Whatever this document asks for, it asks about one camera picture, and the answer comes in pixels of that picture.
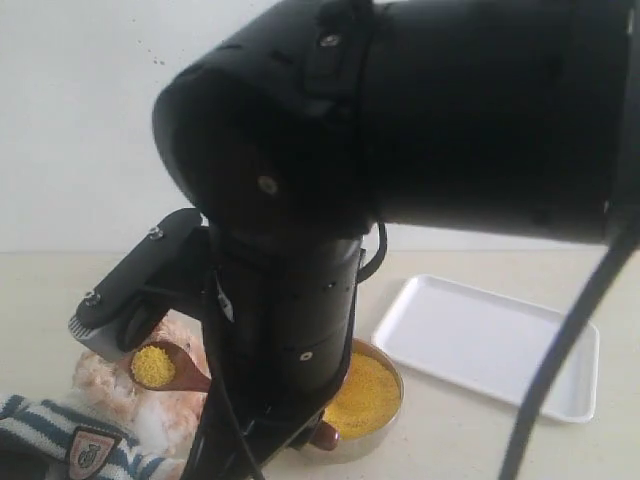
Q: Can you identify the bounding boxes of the yellow millet grains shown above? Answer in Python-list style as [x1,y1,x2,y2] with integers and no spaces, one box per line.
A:
[323,353,401,440]

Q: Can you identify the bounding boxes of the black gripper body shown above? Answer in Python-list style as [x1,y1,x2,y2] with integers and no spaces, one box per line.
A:
[202,349,350,450]

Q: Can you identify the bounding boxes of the teddy bear striped sweater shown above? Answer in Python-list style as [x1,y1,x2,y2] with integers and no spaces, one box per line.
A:
[0,312,211,480]

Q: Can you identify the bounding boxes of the brown wooden spoon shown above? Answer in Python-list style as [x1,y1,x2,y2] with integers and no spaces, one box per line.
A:
[129,340,342,451]

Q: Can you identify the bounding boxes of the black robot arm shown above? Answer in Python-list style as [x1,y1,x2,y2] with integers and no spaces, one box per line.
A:
[152,1,639,479]

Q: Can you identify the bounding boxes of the white rectangular tray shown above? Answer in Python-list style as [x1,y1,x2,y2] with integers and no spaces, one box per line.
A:
[370,273,600,425]

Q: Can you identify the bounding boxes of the stainless steel bowl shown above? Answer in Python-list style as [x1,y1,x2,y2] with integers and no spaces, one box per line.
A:
[321,339,404,463]

